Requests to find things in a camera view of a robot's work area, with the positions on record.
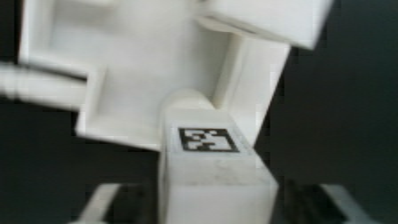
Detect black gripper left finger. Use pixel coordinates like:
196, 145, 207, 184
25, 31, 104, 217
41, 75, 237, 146
70, 183, 157, 224

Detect white chair leg block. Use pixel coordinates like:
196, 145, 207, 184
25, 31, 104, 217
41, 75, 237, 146
159, 89, 280, 224
196, 0, 335, 50

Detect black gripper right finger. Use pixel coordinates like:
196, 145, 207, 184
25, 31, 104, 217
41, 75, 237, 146
281, 180, 381, 224

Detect white chair seat part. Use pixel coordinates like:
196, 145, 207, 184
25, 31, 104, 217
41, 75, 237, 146
0, 0, 290, 151

